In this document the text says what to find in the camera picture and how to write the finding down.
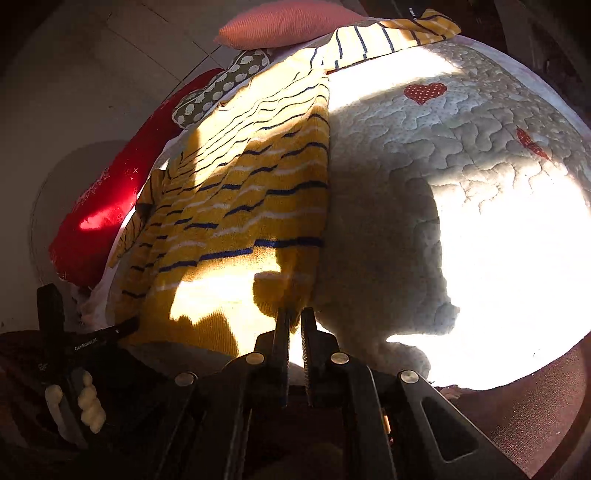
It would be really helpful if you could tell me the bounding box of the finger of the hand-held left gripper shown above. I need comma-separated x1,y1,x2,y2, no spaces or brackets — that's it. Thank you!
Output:
98,316,140,348
36,283,66,370

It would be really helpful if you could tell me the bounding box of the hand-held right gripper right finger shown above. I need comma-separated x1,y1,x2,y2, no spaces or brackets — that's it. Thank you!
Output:
300,307,528,480

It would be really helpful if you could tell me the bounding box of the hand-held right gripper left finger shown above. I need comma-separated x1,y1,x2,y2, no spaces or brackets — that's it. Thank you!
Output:
139,308,293,480

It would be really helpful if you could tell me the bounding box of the yellow striped knit sweater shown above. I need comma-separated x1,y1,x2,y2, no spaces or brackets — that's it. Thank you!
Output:
107,8,463,360

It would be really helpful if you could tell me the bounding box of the person's left hand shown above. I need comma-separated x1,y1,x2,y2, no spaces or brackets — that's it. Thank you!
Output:
44,370,107,435

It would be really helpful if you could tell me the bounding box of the red pillow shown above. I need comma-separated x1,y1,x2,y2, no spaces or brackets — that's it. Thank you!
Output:
48,68,228,289

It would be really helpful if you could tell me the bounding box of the white quilted heart blanket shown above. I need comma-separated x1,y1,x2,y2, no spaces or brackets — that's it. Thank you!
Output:
295,34,591,393

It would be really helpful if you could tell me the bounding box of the grey dotted pillow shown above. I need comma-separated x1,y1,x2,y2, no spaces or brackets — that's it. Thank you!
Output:
172,48,274,131

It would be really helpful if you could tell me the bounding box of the pink pillow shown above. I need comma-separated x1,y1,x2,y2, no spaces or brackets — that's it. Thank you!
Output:
217,0,372,50

